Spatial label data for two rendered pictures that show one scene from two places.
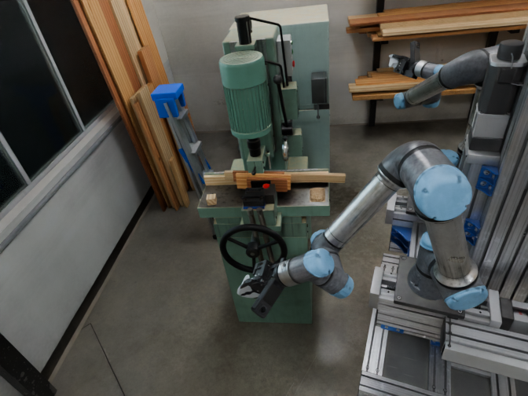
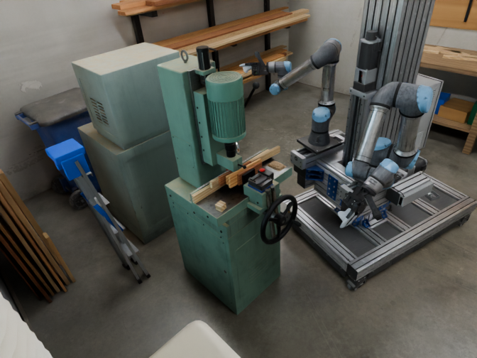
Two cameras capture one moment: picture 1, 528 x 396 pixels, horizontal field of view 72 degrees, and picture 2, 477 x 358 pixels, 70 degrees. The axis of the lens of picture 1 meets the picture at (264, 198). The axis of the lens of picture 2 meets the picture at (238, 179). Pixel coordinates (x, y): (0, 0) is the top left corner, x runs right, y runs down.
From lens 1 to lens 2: 1.34 m
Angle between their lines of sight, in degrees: 42
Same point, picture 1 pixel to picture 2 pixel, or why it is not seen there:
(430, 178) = (424, 91)
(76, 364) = not seen: outside the picture
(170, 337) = not seen: outside the picture
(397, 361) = (352, 246)
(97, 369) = not seen: outside the picture
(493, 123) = (372, 74)
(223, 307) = (214, 317)
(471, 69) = (331, 54)
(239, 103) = (235, 111)
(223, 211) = (234, 210)
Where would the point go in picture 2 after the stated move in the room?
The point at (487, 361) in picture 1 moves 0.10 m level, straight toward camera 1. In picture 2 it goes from (418, 192) to (427, 202)
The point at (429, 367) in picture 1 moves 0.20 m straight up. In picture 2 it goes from (366, 236) to (370, 215)
